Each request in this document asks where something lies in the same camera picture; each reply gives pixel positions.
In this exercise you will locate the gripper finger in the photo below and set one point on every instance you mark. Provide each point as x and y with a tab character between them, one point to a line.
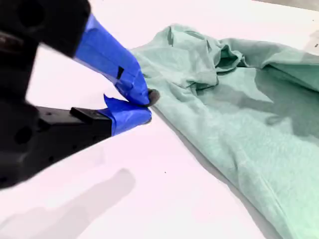
112	54
124	117

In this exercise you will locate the pale green t-shirt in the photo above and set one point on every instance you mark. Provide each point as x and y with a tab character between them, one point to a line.
236	112

